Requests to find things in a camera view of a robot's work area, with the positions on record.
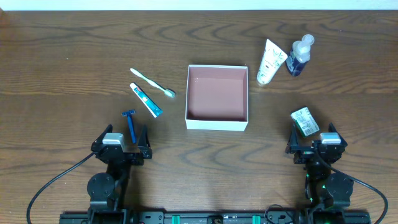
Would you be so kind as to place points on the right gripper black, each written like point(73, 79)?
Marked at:
point(314, 152)

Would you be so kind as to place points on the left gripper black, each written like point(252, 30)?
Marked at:
point(123, 155)

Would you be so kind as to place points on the green soap bar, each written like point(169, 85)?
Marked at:
point(305, 122)

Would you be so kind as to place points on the blue disposable razor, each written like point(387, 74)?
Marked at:
point(128, 114)

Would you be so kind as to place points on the teal toothpaste tube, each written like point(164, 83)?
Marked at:
point(150, 105)

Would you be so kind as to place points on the blue soap pump bottle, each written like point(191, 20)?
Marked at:
point(299, 55)

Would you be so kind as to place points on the white lotion tube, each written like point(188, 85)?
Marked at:
point(273, 57)

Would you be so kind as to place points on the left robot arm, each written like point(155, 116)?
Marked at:
point(107, 189)

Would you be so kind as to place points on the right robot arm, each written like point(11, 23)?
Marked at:
point(328, 191)

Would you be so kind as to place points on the green white toothbrush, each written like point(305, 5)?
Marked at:
point(167, 92)

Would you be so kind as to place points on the white box with pink interior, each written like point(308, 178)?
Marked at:
point(217, 98)

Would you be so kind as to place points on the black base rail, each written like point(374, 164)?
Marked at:
point(270, 216)

